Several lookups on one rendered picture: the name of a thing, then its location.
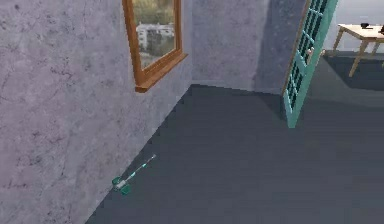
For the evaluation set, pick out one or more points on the wooden framed window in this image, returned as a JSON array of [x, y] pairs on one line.
[[156, 33]]

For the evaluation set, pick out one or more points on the small black object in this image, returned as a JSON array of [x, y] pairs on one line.
[[365, 25]]

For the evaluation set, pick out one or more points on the teal glazed room door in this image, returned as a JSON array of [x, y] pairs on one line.
[[305, 63]]

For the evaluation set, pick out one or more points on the light wooden table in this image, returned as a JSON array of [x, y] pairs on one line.
[[361, 36]]

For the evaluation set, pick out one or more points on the green grey floor mop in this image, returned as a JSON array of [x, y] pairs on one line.
[[125, 184]]

